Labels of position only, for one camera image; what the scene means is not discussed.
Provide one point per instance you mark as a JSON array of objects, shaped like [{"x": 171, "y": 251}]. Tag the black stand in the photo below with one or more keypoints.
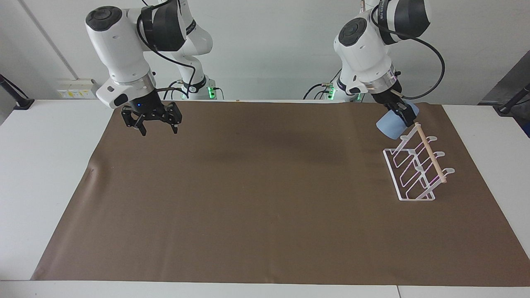
[
  {"x": 16, "y": 96},
  {"x": 511, "y": 102}
]

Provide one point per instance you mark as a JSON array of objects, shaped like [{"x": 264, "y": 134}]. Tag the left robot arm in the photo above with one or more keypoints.
[{"x": 364, "y": 49}]

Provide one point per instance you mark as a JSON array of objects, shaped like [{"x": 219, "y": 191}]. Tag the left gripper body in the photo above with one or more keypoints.
[{"x": 387, "y": 97}]

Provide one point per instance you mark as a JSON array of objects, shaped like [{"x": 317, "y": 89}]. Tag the white wall socket strip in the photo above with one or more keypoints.
[{"x": 76, "y": 89}]

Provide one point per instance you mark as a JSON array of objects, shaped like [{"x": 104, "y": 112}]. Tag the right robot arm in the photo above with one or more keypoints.
[{"x": 120, "y": 45}]

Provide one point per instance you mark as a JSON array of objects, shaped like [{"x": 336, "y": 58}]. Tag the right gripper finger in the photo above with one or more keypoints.
[
  {"x": 173, "y": 116},
  {"x": 135, "y": 120}
]

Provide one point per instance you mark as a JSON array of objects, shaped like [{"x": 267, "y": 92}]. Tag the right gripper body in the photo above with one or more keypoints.
[{"x": 144, "y": 104}]

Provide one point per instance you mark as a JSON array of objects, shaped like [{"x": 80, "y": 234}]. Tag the light blue cup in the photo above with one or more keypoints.
[{"x": 389, "y": 126}]

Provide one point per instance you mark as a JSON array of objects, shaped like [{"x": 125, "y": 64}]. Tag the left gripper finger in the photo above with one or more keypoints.
[{"x": 405, "y": 115}]

